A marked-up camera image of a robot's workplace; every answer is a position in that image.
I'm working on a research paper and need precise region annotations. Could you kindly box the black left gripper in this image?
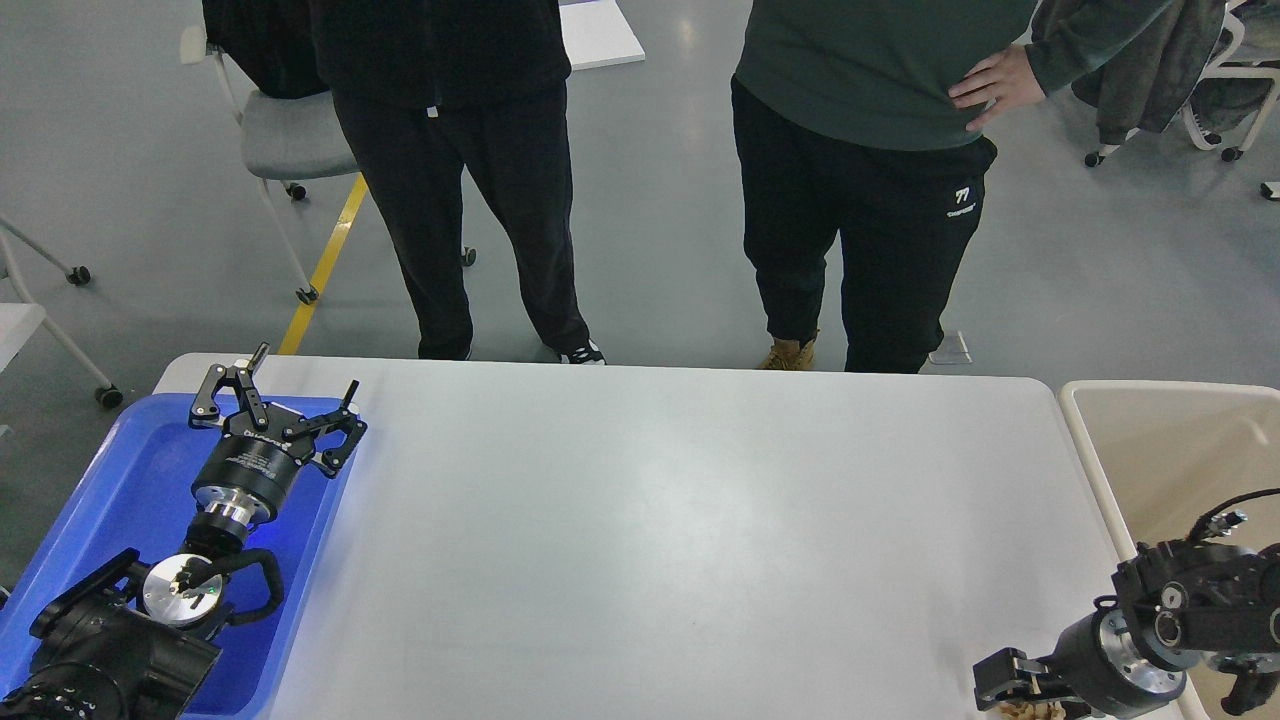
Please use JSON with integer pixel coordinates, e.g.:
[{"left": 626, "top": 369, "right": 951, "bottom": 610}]
[{"left": 189, "top": 343, "right": 369, "bottom": 525}]

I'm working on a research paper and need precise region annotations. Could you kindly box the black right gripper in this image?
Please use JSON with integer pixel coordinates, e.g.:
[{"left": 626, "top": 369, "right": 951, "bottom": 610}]
[{"left": 973, "top": 609, "right": 1188, "bottom": 720}]

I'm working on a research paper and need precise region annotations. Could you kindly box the brown paper ball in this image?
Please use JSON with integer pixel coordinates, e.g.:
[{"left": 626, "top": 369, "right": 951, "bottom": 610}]
[{"left": 995, "top": 702, "right": 1066, "bottom": 720}]

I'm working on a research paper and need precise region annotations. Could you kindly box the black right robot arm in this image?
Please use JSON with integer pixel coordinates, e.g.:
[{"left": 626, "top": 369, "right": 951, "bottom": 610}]
[{"left": 973, "top": 493, "right": 1279, "bottom": 719}]

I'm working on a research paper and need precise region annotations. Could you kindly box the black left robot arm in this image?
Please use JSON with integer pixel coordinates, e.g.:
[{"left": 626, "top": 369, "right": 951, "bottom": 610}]
[{"left": 3, "top": 346, "right": 367, "bottom": 719}]

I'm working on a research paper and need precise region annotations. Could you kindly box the blue plastic tray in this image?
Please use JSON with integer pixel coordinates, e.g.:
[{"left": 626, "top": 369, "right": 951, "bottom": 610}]
[{"left": 1, "top": 393, "right": 355, "bottom": 719}]

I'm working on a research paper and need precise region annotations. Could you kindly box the beige plastic bin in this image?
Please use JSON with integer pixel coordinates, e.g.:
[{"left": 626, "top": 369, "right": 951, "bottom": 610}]
[{"left": 1059, "top": 380, "right": 1280, "bottom": 720}]

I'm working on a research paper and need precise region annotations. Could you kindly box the grey office chair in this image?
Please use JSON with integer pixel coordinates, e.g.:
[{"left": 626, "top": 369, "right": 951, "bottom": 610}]
[{"left": 180, "top": 22, "right": 477, "bottom": 305}]

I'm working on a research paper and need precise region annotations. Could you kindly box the metal floor plate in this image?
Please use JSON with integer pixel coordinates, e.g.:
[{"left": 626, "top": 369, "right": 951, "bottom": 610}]
[{"left": 928, "top": 331, "right": 973, "bottom": 366}]

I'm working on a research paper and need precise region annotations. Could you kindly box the person in black clothes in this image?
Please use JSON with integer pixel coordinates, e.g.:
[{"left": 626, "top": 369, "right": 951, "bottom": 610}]
[{"left": 307, "top": 1, "right": 605, "bottom": 365}]

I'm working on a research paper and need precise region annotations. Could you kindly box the black jacket on chair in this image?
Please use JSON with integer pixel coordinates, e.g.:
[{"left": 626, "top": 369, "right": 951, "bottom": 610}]
[{"left": 201, "top": 1, "right": 329, "bottom": 100}]

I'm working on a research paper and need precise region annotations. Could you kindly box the white board on floor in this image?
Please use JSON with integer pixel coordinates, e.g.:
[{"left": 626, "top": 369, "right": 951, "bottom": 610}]
[{"left": 559, "top": 1, "right": 646, "bottom": 72}]

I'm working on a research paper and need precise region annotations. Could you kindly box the person in green sweater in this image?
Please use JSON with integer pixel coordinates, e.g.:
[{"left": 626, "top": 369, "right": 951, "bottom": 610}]
[{"left": 730, "top": 1, "right": 1165, "bottom": 374}]

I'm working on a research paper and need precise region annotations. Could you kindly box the chair with grey coat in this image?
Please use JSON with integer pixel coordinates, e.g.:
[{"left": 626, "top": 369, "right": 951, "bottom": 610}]
[{"left": 1071, "top": 1, "right": 1277, "bottom": 168}]

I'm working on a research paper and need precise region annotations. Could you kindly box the white table leg frame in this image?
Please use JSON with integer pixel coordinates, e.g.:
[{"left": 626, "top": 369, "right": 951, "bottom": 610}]
[{"left": 0, "top": 215, "right": 124, "bottom": 409}]

